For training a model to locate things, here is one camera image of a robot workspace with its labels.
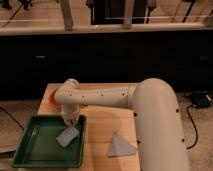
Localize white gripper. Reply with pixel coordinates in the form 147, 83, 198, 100
61, 108, 80, 126

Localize grey sponge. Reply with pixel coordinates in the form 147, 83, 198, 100
56, 126, 79, 148

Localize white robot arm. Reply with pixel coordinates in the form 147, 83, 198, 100
55, 78, 190, 171

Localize green plastic tray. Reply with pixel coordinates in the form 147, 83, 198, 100
12, 115, 86, 168

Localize orange round object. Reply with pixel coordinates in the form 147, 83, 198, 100
49, 94, 61, 108

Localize grey folded cloth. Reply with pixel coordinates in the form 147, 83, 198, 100
107, 132, 137, 157

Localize black power adapter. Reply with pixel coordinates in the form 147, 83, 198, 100
190, 94, 212, 108

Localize black cable left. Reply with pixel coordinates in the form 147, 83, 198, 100
0, 105, 25, 131

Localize black cable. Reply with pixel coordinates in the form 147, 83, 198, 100
0, 105, 25, 131
185, 104, 200, 150

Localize left wooden post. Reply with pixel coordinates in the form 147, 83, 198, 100
60, 0, 73, 31

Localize wooden post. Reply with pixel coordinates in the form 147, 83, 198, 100
123, 0, 134, 29
60, 0, 73, 31

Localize dark cabinet behind rail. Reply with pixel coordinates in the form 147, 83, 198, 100
86, 0, 157, 25

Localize black cable right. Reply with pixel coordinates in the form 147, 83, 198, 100
185, 104, 200, 150

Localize right wooden post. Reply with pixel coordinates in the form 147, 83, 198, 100
123, 0, 134, 29

